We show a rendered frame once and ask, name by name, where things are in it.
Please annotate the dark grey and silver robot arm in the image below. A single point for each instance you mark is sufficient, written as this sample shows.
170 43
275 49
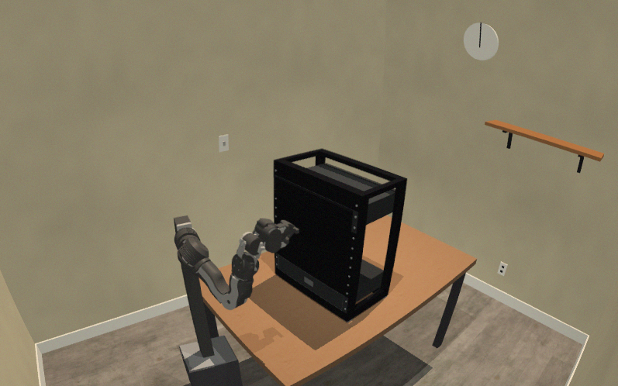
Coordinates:
244 265

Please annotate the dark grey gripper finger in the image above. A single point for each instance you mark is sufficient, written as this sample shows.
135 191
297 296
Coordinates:
285 225
285 237

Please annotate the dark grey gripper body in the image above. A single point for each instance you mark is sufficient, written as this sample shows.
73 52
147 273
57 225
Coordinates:
266 230

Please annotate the black server rack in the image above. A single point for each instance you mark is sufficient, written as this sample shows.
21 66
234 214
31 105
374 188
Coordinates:
323 260

